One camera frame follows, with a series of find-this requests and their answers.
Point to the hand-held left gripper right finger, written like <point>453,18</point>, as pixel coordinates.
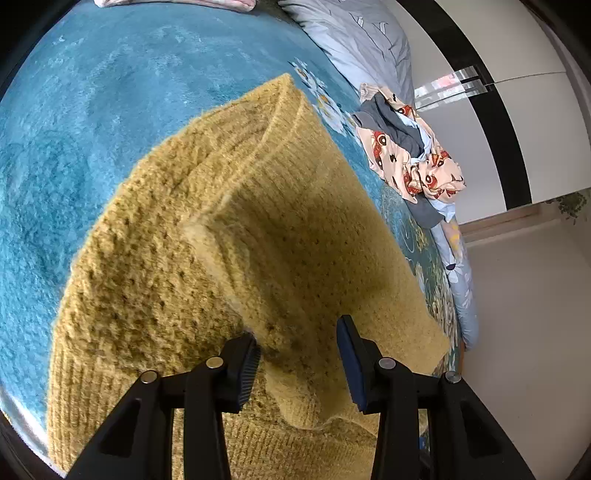
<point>351,364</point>

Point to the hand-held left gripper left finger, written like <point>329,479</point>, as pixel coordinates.
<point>247,371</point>

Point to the yellow knit sweater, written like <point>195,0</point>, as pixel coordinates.
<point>207,230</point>

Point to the pile of patterned clothes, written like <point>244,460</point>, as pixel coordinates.
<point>392,161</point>

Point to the beige cloth with yellow print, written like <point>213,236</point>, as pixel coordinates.
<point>455,237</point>

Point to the slate grey fleece garment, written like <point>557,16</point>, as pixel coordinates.
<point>425,212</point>

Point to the blue grey garment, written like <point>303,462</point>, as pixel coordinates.
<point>371,117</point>

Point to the green plant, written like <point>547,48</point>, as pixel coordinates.
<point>575,205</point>

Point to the white wardrobe with black stripe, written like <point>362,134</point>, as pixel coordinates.
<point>531,138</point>

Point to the blue floral duvet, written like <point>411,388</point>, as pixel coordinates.
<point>360,41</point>

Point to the pink fleece garment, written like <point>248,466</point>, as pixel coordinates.
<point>231,3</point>

